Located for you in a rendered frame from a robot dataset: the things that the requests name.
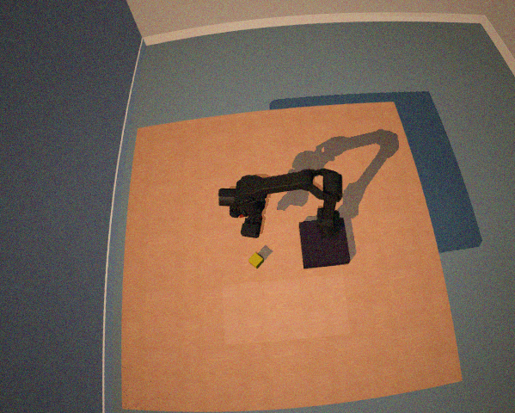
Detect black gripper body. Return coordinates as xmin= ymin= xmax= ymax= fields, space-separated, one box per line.
xmin=241 ymin=201 xmax=264 ymax=238

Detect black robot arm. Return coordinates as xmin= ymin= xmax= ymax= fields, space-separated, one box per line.
xmin=218 ymin=169 xmax=343 ymax=238

